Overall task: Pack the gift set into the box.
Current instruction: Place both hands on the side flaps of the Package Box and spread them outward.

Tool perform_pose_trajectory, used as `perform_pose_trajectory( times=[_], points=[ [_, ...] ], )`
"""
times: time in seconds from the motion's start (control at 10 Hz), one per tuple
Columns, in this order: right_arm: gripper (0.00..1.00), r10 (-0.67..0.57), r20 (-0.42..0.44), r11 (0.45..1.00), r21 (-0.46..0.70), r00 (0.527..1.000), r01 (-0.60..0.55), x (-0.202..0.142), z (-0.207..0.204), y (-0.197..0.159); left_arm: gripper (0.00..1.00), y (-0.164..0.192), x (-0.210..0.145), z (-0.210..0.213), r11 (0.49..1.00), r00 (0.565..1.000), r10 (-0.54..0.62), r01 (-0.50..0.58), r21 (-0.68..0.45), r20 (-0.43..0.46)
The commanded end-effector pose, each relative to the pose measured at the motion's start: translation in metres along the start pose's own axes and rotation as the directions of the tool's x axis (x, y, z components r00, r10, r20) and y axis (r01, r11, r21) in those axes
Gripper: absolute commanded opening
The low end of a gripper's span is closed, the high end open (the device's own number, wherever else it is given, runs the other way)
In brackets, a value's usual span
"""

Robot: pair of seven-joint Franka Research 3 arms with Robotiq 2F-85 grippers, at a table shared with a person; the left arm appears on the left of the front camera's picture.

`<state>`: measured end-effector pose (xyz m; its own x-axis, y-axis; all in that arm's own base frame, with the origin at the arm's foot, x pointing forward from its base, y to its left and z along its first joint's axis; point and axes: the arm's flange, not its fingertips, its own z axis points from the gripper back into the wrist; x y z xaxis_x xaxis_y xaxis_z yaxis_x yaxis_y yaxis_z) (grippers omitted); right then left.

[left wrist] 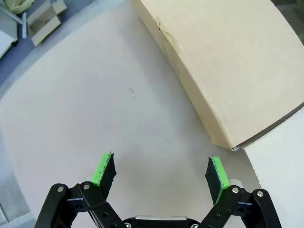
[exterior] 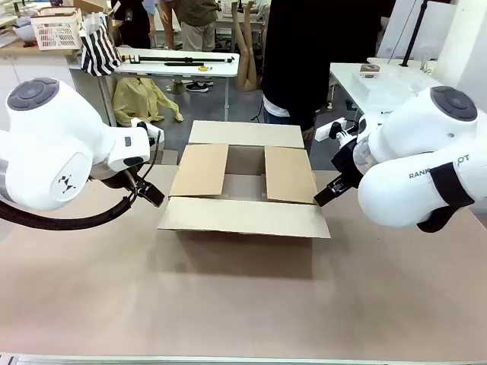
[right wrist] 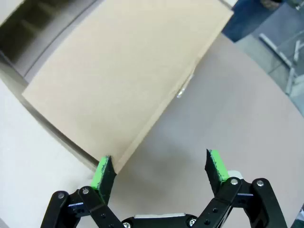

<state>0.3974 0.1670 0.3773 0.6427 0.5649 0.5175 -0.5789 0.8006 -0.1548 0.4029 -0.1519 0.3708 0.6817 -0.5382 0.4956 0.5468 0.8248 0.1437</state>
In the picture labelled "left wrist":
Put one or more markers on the white stick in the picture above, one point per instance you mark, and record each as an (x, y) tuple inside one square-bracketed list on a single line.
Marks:
[(24, 25)]

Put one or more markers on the grey metal frame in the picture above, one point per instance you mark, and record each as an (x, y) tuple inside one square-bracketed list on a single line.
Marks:
[(12, 15)]

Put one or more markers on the large brown cardboard box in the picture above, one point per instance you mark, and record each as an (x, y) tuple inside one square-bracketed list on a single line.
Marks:
[(225, 66)]

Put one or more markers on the small open cardboard box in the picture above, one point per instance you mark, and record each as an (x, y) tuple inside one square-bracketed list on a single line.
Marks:
[(45, 21)]

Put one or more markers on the white flat board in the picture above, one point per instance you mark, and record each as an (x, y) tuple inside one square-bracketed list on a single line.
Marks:
[(6, 44)]

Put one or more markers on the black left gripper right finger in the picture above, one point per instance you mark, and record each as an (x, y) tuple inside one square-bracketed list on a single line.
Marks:
[(217, 180)]

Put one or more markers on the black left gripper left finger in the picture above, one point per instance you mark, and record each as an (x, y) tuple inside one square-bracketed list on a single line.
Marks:
[(104, 175)]

